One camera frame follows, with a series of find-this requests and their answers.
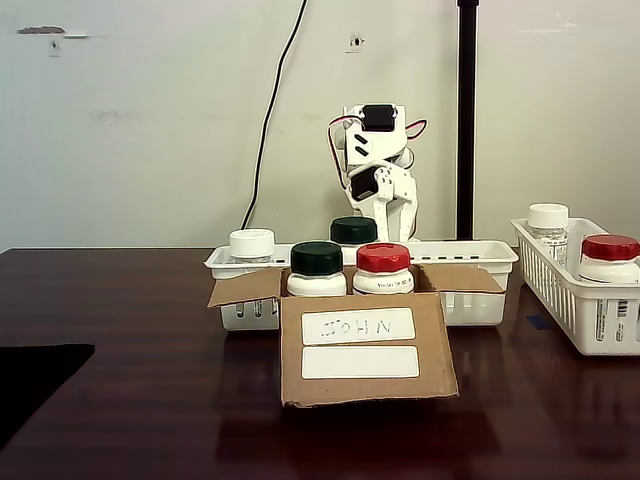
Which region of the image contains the dark green-capped bottle front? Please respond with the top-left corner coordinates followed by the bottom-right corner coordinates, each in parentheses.
top-left (286, 240), bottom-right (349, 297)

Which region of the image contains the dark green-capped bottle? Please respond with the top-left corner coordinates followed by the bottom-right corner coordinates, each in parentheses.
top-left (328, 216), bottom-right (379, 246)
top-left (286, 240), bottom-right (349, 297)

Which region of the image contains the dark green-capped bottle back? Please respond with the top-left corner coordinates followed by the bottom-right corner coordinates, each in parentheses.
top-left (328, 216), bottom-right (379, 246)

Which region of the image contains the long white slotted tray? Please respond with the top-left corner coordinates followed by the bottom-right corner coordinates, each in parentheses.
top-left (510, 217), bottom-right (640, 357)
top-left (203, 239), bottom-right (520, 331)

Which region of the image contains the open cardboard box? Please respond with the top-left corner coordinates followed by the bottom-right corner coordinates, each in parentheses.
top-left (207, 263), bottom-right (506, 409)

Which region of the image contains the black vertical pole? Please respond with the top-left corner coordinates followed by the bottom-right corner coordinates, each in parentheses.
top-left (456, 0), bottom-right (481, 242)

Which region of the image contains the black mat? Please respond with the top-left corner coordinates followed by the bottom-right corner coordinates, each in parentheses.
top-left (0, 343), bottom-right (96, 451)

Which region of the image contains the black hanging cable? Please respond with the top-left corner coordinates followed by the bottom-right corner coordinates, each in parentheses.
top-left (241, 0), bottom-right (309, 231)

